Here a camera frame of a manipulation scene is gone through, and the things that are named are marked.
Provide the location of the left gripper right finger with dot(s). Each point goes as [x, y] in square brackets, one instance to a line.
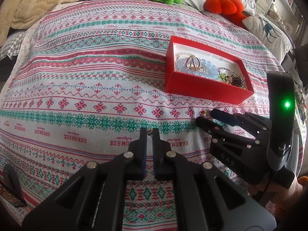
[205, 198]

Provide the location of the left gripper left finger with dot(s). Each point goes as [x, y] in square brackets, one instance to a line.
[93, 198]

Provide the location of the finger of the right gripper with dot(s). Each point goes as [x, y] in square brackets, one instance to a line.
[216, 131]
[224, 117]

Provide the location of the gold ring brooch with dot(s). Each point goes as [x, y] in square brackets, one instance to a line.
[193, 63]

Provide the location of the red gold earring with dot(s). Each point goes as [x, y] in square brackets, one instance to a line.
[203, 113]

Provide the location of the red jewelry box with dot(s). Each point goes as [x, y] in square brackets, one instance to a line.
[213, 81]

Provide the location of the person right hand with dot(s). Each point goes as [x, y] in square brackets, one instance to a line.
[284, 198]

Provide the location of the dark patterned box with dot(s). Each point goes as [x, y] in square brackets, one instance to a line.
[11, 197]

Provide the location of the deer print pillow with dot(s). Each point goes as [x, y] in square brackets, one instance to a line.
[275, 40]

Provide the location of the red pumpkin plush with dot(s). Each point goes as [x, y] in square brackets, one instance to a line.
[231, 10]

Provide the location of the bookshelf with books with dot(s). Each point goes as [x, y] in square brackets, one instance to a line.
[284, 13]

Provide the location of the patterned knit bedspread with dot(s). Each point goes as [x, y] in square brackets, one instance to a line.
[90, 75]

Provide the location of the grey checked sheet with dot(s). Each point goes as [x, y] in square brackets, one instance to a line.
[12, 45]

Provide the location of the beige fleece blanket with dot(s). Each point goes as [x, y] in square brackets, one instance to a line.
[22, 14]

